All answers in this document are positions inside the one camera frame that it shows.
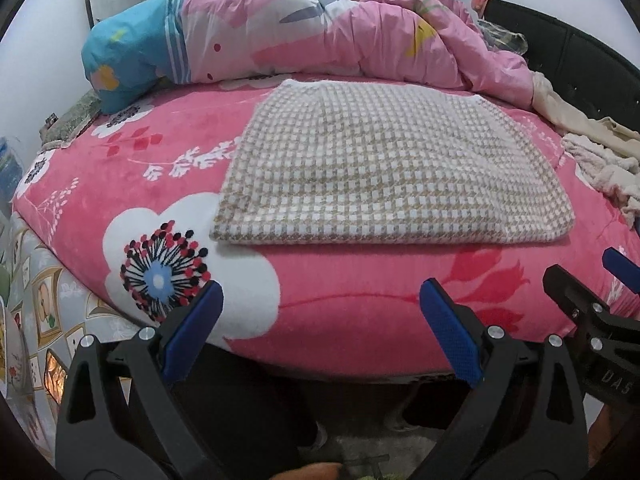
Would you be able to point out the beige garment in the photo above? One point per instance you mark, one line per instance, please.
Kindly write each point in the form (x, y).
(560, 105)

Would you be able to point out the black headboard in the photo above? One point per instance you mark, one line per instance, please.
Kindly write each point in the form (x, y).
(560, 40)

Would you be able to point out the pink floral bed sheet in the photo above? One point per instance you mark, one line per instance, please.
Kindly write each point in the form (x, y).
(325, 300)

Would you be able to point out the grey green patterned garment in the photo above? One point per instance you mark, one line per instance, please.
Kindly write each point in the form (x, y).
(505, 37)

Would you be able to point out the beige white checkered sweater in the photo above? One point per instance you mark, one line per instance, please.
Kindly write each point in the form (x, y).
(390, 170)

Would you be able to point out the blue plastic package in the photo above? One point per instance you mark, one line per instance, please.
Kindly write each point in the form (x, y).
(6, 162)

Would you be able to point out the grey printed mattress cover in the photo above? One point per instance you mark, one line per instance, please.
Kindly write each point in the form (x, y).
(35, 320)

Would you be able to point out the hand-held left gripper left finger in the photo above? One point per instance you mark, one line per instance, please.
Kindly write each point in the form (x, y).
(195, 330)

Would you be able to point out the green patterned cloth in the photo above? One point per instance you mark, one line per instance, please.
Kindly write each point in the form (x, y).
(75, 117)

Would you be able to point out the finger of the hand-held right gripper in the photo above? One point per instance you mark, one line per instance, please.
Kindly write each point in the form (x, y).
(620, 266)
(570, 292)

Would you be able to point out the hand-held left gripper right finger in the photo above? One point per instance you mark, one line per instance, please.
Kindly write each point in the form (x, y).
(450, 332)

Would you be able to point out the pink and blue printed quilt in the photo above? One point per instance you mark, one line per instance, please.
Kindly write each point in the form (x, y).
(350, 35)

